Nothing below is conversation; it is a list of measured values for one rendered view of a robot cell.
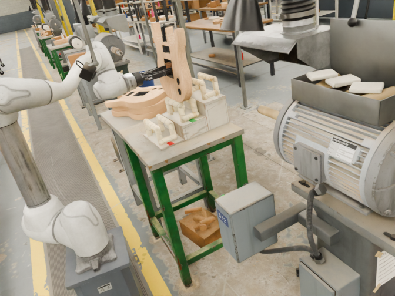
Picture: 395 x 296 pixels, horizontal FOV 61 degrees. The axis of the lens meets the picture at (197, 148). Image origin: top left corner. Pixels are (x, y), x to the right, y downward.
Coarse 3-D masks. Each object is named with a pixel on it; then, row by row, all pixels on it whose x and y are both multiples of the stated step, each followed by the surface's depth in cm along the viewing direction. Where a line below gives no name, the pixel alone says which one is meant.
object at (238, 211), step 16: (240, 192) 105; (256, 192) 104; (224, 208) 100; (240, 208) 99; (256, 208) 101; (272, 208) 104; (224, 224) 104; (240, 224) 100; (256, 224) 103; (224, 240) 110; (240, 240) 103; (256, 240) 106; (272, 240) 109; (240, 256) 105
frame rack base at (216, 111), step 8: (192, 96) 201; (200, 96) 198; (216, 96) 193; (224, 96) 192; (184, 104) 212; (200, 104) 191; (208, 104) 189; (216, 104) 191; (224, 104) 194; (200, 112) 195; (208, 112) 190; (216, 112) 193; (224, 112) 196; (208, 120) 192; (216, 120) 195; (224, 120) 198; (208, 128) 194
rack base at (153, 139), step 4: (164, 132) 202; (168, 132) 201; (144, 136) 204; (152, 136) 200; (164, 136) 197; (152, 140) 195; (156, 140) 194; (172, 140) 190; (176, 140) 189; (180, 140) 188; (184, 140) 189; (156, 144) 189; (164, 144) 187; (168, 144) 186; (172, 144) 186; (160, 148) 184; (164, 148) 184
